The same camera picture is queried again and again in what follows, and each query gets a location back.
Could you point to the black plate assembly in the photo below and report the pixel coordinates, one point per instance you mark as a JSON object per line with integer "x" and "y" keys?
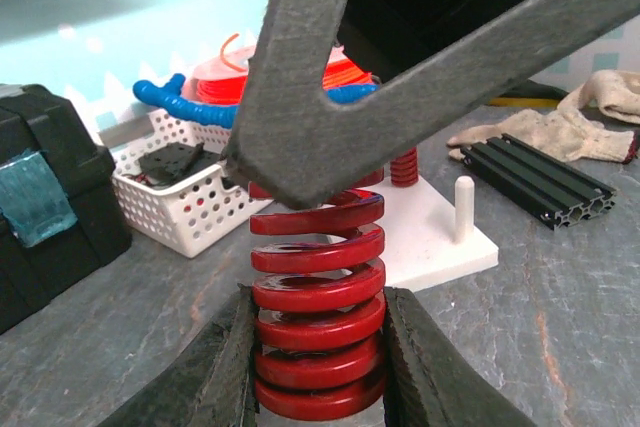
{"x": 176, "y": 162}

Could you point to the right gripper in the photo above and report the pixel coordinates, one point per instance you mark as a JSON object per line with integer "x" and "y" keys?
{"x": 432, "y": 61}

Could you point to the red filament spool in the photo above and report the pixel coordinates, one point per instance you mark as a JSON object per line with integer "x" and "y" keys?
{"x": 221, "y": 80}

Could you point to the white perforated basket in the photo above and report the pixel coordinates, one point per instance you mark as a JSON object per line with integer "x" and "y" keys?
{"x": 192, "y": 214}

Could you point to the large red spring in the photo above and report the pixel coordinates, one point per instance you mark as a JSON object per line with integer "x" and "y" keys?
{"x": 321, "y": 353}

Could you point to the small red spring on peg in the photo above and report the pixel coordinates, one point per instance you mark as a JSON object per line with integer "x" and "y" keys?
{"x": 404, "y": 169}

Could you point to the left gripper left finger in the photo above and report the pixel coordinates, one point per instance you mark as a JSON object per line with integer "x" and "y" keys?
{"x": 209, "y": 383}

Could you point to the black toolbox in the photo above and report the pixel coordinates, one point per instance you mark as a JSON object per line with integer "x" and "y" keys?
{"x": 60, "y": 219}

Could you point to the white peg board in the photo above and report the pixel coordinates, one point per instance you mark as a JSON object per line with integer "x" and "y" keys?
{"x": 429, "y": 240}

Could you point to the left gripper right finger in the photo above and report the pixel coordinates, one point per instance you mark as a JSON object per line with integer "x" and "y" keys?
{"x": 429, "y": 383}

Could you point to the black aluminium extrusion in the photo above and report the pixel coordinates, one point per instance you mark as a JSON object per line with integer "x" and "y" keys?
{"x": 551, "y": 191}

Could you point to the beige work glove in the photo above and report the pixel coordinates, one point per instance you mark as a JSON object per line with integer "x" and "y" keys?
{"x": 565, "y": 133}

